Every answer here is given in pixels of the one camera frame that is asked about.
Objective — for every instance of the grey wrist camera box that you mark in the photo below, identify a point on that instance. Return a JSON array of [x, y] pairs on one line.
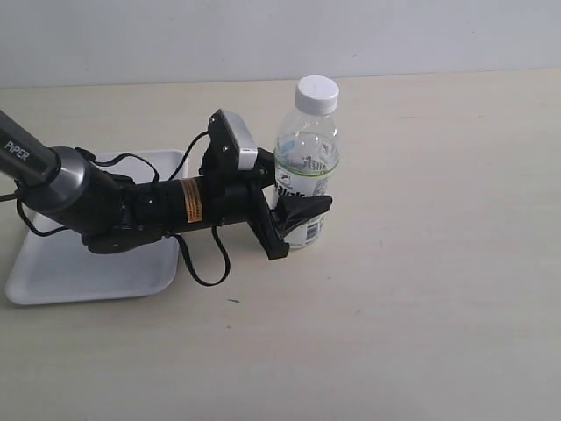
[[231, 146]]

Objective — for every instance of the clear plastic drink bottle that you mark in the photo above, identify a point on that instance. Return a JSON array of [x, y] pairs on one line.
[[306, 155]]

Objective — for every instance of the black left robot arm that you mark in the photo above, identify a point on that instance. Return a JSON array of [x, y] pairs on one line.
[[114, 214]]

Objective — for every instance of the white rectangular tray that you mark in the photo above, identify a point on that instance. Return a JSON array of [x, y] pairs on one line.
[[60, 269]]

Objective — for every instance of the white bottle cap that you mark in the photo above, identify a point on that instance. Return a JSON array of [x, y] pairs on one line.
[[316, 95]]

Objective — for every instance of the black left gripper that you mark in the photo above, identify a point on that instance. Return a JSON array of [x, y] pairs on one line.
[[218, 199]]

